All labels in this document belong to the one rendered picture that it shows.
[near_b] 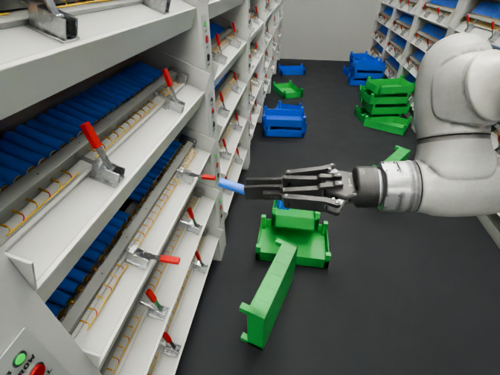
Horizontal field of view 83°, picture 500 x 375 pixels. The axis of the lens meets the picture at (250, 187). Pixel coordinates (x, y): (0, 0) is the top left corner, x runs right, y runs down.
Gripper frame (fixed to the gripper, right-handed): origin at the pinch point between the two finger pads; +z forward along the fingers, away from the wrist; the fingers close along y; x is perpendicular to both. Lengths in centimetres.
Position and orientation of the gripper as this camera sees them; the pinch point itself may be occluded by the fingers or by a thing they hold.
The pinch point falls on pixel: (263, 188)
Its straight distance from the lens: 54.4
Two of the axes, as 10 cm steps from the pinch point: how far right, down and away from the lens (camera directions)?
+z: -9.8, 0.1, 2.1
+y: -1.6, 5.9, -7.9
